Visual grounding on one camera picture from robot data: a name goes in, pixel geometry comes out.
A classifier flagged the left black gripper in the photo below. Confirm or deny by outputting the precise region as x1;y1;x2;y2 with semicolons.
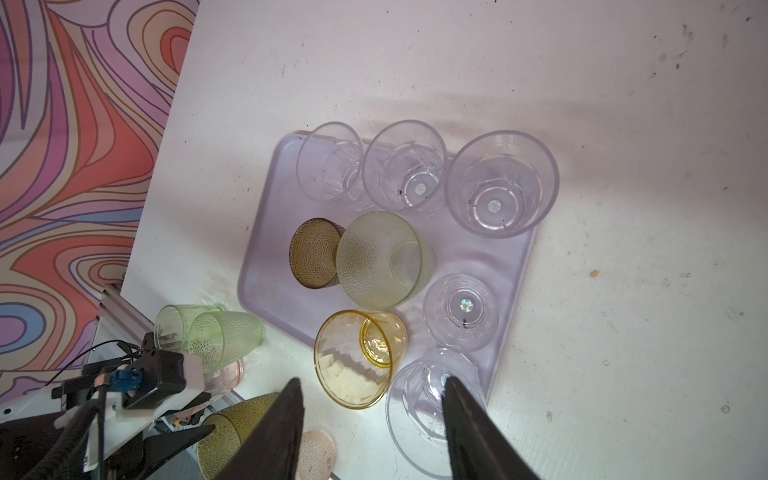
1;413;215;479

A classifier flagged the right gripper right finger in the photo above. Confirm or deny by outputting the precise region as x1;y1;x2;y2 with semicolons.
442;376;539;479

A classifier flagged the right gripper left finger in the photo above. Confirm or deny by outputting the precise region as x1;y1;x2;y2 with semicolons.
216;377;305;479

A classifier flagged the peach pink glass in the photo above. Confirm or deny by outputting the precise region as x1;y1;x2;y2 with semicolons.
296;430;336;480

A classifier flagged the dark olive glass front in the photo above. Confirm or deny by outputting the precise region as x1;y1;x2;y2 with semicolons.
197;392;279;479

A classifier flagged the dark olive glass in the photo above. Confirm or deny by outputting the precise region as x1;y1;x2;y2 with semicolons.
197;392;279;479
289;218;345;289

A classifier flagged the light green glass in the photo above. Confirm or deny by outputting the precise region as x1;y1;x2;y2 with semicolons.
183;311;265;374

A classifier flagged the yellow glass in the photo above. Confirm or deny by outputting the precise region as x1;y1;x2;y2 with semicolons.
313;309;409;410

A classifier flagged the small clear glass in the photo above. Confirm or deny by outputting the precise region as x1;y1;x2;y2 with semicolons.
423;274;499;352

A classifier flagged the dark olive glass back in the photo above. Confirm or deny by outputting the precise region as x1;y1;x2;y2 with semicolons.
289;218;345;289

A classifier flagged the pale green glass front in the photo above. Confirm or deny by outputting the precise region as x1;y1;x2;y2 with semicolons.
336;211;436;310

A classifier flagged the lavender plastic tray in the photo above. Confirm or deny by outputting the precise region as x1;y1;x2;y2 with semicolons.
237;131;536;395

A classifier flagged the aluminium front rail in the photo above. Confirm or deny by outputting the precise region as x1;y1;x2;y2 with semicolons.
94;284;154;344

